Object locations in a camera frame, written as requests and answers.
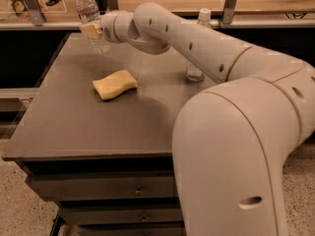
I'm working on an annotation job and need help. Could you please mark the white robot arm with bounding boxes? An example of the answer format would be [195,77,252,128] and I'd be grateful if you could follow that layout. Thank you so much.
[80,3,315,236]

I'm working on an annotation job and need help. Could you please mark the wooden shelf with metal posts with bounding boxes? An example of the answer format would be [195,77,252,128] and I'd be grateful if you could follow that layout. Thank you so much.
[0,0,315,30]

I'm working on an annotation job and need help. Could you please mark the small black object on shelf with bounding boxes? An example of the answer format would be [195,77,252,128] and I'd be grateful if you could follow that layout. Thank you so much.
[45,0,60,7]

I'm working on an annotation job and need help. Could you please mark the clear ribbed water bottle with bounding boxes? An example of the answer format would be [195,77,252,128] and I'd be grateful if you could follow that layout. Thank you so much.
[75,0,109,54]

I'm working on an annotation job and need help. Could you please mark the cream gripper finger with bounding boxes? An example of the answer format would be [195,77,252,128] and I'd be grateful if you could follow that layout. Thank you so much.
[80,22,102,39]

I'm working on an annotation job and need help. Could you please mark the tea bottle with white cap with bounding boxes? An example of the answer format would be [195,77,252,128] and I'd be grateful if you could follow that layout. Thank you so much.
[186,8,212,83]

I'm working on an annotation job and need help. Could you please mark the dark drawer cabinet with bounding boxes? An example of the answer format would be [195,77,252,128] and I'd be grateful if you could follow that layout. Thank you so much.
[3,33,212,236]

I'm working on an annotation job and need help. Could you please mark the orange labelled bottle background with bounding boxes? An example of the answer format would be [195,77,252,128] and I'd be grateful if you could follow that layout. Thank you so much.
[0,0,31,22]

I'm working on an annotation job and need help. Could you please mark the yellow sponge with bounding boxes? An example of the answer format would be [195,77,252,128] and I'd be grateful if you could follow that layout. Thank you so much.
[93,70,138,100]

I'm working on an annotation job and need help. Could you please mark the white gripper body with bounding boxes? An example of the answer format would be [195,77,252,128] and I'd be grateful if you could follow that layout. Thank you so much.
[99,11,124,43]

